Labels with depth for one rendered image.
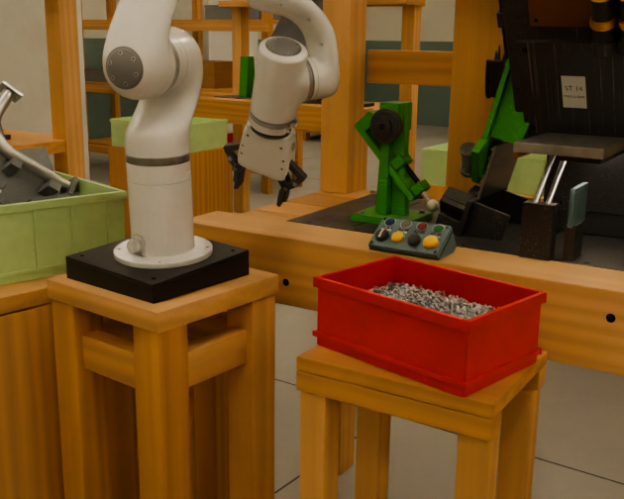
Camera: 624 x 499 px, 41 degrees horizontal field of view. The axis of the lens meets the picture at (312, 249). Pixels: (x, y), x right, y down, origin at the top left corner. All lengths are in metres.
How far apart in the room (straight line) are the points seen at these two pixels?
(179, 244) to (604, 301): 0.77
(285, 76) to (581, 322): 0.66
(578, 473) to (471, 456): 1.54
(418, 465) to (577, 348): 1.29
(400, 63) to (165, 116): 0.95
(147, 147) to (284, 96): 0.27
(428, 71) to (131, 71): 1.06
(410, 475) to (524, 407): 1.27
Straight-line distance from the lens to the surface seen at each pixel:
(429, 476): 2.71
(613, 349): 1.55
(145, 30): 1.50
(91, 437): 1.78
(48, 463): 2.00
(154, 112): 1.61
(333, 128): 2.38
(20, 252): 1.90
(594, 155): 1.54
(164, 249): 1.60
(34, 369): 1.90
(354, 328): 1.38
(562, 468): 2.85
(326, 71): 1.50
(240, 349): 1.67
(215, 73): 7.56
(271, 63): 1.44
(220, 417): 2.05
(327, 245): 1.72
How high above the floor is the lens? 1.31
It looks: 14 degrees down
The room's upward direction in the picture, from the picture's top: 1 degrees clockwise
